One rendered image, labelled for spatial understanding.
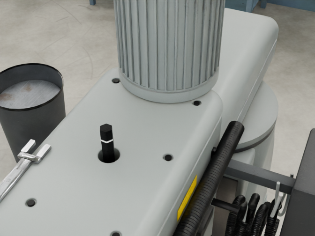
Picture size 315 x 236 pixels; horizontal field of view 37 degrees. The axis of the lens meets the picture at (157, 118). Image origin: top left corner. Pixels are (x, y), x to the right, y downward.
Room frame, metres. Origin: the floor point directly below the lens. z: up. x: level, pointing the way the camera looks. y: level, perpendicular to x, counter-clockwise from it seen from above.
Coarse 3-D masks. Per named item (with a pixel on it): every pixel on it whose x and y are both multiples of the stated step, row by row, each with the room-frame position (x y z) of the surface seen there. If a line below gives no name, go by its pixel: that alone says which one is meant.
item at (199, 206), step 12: (228, 132) 0.69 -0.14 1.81; (240, 132) 0.69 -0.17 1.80; (228, 144) 0.65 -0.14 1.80; (216, 156) 0.62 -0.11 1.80; (228, 156) 0.62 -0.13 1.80; (216, 168) 0.59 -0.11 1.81; (204, 180) 0.56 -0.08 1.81; (216, 180) 0.56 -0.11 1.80; (204, 192) 0.53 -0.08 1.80; (192, 204) 0.51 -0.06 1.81; (204, 204) 0.51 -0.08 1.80; (192, 216) 0.48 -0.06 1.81; (180, 228) 0.46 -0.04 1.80; (192, 228) 0.46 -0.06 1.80
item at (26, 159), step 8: (32, 144) 0.57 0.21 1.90; (24, 152) 0.55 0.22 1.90; (40, 152) 0.55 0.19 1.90; (24, 160) 0.53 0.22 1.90; (32, 160) 0.53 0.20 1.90; (40, 160) 0.53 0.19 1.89; (16, 168) 0.51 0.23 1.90; (24, 168) 0.51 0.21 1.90; (8, 176) 0.50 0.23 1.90; (16, 176) 0.50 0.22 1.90; (0, 184) 0.48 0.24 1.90; (8, 184) 0.48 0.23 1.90; (0, 192) 0.46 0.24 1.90; (0, 200) 0.45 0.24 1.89
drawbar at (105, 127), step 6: (102, 126) 0.55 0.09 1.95; (108, 126) 0.55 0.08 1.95; (102, 132) 0.54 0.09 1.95; (108, 132) 0.54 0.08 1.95; (102, 138) 0.54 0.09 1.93; (108, 138) 0.54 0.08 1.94; (102, 144) 0.54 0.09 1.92; (108, 144) 0.54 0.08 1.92; (102, 150) 0.54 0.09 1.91; (108, 150) 0.54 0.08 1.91; (108, 156) 0.54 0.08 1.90; (114, 156) 0.54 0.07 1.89; (108, 162) 0.54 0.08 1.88
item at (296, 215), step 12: (312, 132) 0.77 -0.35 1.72; (312, 144) 0.73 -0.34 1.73; (312, 156) 0.69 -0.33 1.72; (300, 168) 0.66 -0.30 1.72; (312, 168) 0.66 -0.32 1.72; (300, 180) 0.63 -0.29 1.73; (312, 180) 0.63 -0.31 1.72; (300, 192) 0.60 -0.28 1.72; (312, 192) 0.60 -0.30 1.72; (288, 204) 0.61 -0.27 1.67; (300, 204) 0.60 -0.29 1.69; (312, 204) 0.59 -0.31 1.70; (288, 216) 0.60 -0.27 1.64; (300, 216) 0.59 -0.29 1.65; (312, 216) 0.59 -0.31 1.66; (288, 228) 0.60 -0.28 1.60; (300, 228) 0.59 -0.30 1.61; (312, 228) 0.58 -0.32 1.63
